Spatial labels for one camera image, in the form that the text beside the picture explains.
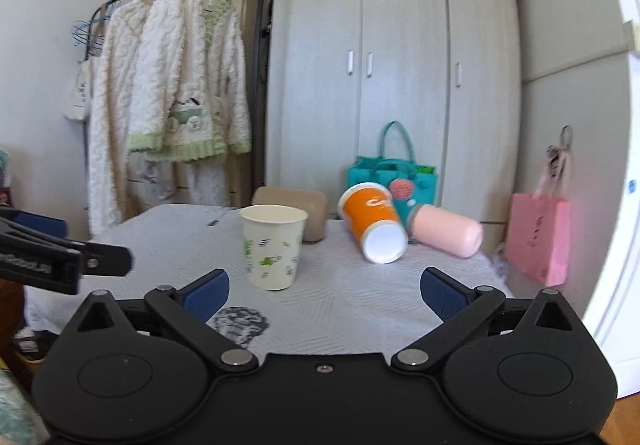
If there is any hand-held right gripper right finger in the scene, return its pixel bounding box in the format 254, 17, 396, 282
391, 267, 583, 372

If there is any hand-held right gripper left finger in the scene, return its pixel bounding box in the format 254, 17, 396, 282
70, 269, 260, 374

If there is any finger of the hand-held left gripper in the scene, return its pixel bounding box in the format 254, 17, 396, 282
0, 206, 69, 241
65, 240, 134, 277

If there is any orange paper cup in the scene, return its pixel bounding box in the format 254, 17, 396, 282
337, 182, 409, 265

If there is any pink plastic cup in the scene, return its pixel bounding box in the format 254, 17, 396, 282
407, 204, 484, 259

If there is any white paper cup green print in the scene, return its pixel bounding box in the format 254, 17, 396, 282
239, 204, 309, 292

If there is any pink paper gift bag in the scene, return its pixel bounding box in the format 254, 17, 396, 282
504, 160, 572, 287

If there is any white fluffy robe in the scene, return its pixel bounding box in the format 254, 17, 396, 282
87, 0, 236, 240

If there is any white cloth tote bag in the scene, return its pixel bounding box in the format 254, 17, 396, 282
62, 59, 97, 124

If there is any beige rounded box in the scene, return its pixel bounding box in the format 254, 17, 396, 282
251, 186, 328, 243

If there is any teal felt handbag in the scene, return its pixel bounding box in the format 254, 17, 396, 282
347, 121, 438, 208

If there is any patterned cloth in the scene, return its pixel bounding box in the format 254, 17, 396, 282
0, 369, 50, 445

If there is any white door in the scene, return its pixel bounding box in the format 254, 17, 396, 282
581, 0, 640, 403

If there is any white fluffy cardigan green trim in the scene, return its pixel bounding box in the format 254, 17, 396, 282
126, 0, 252, 164

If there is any light grey wardrobe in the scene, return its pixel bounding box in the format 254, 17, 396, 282
265, 0, 523, 227

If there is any black metal clothes rack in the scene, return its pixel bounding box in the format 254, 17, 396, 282
90, 0, 273, 208

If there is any wall hook with keyring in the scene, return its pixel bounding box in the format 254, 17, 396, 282
545, 125, 575, 188

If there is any blue wire hanger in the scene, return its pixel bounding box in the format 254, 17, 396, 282
70, 19, 109, 58

